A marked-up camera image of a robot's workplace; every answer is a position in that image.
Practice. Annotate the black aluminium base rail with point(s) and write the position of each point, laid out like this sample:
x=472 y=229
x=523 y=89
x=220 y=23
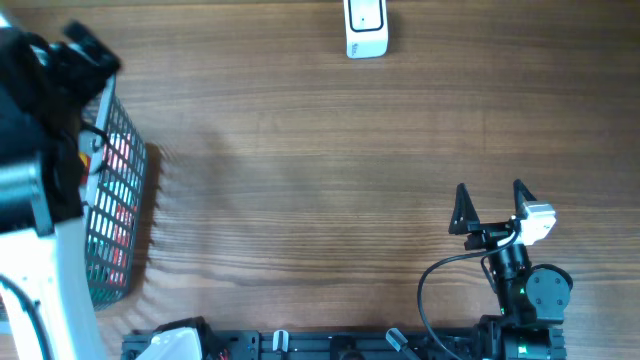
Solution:
x=255 y=345

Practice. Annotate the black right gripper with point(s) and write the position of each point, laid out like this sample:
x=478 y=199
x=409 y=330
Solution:
x=465 y=220

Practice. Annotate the red sauce bottle green cap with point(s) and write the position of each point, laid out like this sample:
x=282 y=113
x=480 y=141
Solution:
x=84 y=162

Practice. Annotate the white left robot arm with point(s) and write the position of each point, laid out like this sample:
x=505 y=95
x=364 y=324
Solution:
x=44 y=89

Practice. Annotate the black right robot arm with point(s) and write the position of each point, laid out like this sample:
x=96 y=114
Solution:
x=532 y=298

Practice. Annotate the grey plastic mesh basket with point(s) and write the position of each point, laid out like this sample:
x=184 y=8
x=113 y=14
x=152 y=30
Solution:
x=116 y=158

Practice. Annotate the white barcode scanner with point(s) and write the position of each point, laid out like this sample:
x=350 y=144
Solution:
x=366 y=28

